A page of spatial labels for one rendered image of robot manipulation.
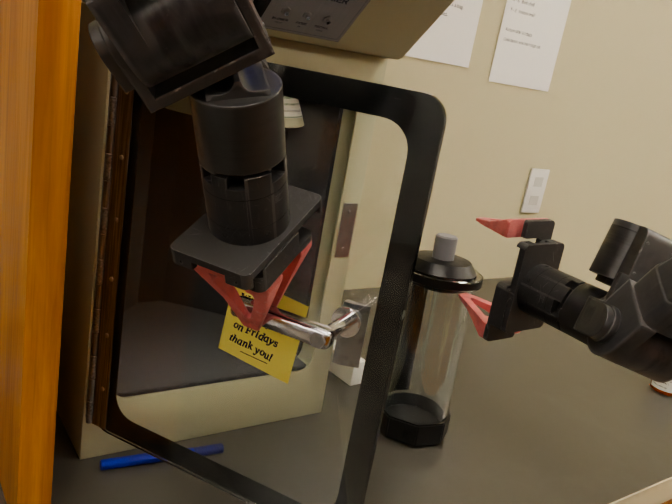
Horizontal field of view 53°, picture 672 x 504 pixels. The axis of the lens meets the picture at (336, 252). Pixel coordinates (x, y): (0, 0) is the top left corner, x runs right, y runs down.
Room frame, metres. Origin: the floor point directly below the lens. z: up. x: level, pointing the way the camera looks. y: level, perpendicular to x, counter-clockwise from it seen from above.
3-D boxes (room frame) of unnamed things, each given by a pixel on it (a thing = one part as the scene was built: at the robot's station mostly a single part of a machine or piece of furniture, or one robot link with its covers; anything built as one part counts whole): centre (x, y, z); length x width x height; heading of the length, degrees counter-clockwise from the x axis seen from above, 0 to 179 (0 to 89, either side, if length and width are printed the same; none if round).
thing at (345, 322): (0.50, 0.02, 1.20); 0.10 x 0.05 x 0.03; 66
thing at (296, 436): (0.56, 0.08, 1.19); 0.30 x 0.01 x 0.40; 66
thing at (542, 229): (0.75, -0.19, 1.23); 0.09 x 0.07 x 0.07; 37
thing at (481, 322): (0.75, -0.19, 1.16); 0.09 x 0.07 x 0.07; 37
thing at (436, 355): (0.82, -0.14, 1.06); 0.11 x 0.11 x 0.21
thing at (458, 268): (0.82, -0.14, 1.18); 0.09 x 0.09 x 0.07
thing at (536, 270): (0.69, -0.23, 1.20); 0.07 x 0.07 x 0.10; 37
